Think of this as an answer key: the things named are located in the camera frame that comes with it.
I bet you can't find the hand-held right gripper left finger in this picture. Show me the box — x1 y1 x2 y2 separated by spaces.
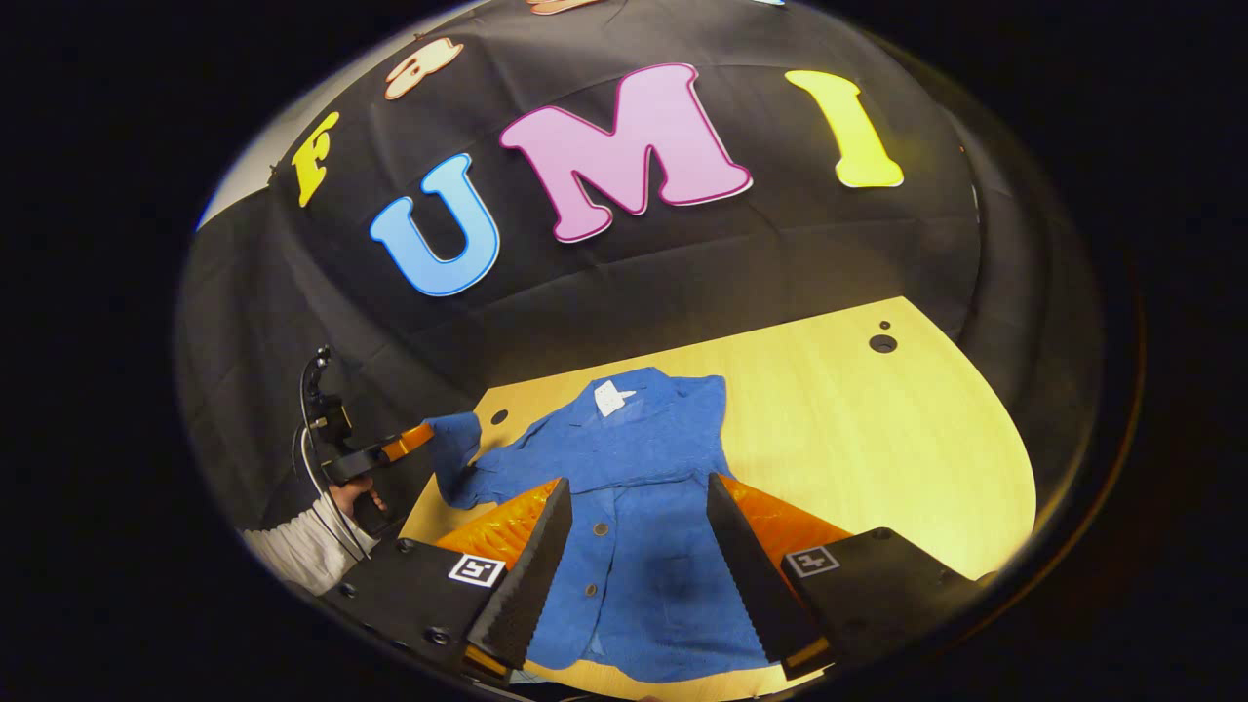
322 476 574 683

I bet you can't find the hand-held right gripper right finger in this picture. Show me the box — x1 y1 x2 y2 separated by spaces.
706 472 997 683

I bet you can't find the blue corduroy jacket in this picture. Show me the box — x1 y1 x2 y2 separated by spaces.
424 368 781 683

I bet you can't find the black backdrop cloth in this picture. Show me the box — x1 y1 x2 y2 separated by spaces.
175 0 1108 547

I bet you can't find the thin gripper cable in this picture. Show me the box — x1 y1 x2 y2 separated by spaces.
291 361 373 565

